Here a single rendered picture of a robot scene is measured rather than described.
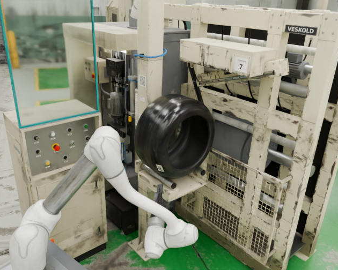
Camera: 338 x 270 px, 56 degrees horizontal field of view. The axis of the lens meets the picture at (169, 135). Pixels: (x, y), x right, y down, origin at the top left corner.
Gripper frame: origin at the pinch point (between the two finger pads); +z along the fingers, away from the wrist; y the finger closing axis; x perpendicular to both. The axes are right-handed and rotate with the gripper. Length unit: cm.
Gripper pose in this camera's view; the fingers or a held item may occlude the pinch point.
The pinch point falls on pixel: (159, 189)
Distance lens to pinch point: 193.7
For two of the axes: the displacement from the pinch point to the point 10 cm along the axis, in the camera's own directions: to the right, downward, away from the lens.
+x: 9.3, -2.0, -2.9
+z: 0.7, -7.1, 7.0
